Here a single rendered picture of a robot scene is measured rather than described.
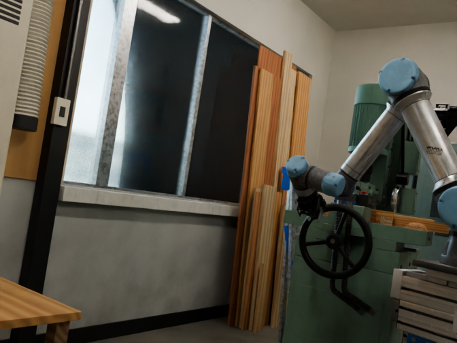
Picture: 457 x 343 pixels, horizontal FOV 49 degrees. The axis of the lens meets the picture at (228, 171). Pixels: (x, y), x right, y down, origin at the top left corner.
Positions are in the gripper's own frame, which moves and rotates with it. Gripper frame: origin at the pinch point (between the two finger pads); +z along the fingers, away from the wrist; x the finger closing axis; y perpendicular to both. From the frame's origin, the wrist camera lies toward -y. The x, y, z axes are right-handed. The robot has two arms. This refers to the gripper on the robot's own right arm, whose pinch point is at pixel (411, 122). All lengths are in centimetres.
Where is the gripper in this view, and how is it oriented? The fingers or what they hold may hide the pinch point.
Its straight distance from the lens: 223.7
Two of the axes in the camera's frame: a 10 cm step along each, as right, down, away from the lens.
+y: -1.6, -8.7, -4.7
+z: -8.7, -1.1, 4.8
